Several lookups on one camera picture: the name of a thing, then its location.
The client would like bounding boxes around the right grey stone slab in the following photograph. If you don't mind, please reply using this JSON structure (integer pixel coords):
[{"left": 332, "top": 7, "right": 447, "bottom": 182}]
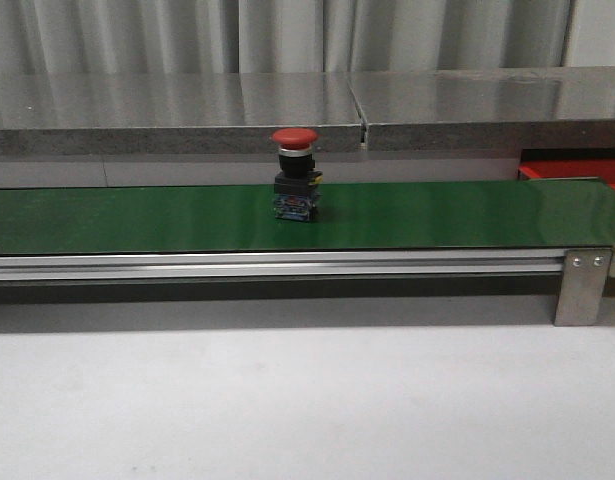
[{"left": 349, "top": 67, "right": 615, "bottom": 151}]

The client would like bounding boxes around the green conveyor belt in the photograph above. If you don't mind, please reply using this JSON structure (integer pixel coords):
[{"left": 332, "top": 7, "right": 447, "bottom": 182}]
[{"left": 0, "top": 180, "right": 615, "bottom": 255}]

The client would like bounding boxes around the left grey stone slab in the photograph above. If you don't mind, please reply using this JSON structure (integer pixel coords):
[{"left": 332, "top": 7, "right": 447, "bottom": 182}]
[{"left": 0, "top": 73, "right": 363, "bottom": 156}]

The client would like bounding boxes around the red plastic tray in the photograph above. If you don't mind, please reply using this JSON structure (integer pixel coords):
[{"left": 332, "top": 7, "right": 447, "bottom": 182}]
[{"left": 517, "top": 159, "right": 615, "bottom": 190}]

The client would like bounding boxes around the aluminium conveyor side rail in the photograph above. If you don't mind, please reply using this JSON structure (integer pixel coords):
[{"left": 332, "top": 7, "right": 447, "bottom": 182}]
[{"left": 0, "top": 249, "right": 565, "bottom": 282}]

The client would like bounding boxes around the grey pleated curtain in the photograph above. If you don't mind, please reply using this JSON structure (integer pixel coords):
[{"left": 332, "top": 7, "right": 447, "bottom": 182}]
[{"left": 0, "top": 1, "right": 574, "bottom": 75}]

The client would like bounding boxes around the steel conveyor support bracket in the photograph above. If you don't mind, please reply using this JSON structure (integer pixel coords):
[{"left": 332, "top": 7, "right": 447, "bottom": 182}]
[{"left": 554, "top": 249, "right": 612, "bottom": 327}]

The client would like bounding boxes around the grey stone slab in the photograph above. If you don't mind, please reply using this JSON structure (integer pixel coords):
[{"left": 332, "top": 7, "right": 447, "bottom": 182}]
[
  {"left": 349, "top": 67, "right": 615, "bottom": 151},
  {"left": 0, "top": 73, "right": 363, "bottom": 156}
]

